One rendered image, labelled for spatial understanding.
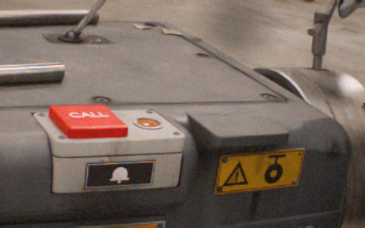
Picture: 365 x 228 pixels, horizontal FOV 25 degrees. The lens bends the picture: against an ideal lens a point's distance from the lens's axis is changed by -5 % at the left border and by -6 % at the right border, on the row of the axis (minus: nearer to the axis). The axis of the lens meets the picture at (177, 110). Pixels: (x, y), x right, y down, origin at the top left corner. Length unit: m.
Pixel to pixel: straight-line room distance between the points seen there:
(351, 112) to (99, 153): 0.48
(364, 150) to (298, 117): 0.23
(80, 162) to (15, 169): 0.06
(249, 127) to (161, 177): 0.11
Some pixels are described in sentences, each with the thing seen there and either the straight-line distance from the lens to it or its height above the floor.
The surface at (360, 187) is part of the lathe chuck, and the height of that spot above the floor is 1.12.
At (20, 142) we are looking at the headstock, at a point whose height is 1.25.
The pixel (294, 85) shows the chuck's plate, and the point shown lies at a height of 1.23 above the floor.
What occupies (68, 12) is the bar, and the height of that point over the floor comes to 1.27.
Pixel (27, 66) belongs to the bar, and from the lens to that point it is 0.91.
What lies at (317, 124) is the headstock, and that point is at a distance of 0.96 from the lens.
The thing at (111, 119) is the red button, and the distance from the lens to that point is 0.80.
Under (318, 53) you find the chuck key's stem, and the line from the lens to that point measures 1.23.
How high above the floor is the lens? 1.53
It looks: 18 degrees down
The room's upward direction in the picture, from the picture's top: 9 degrees clockwise
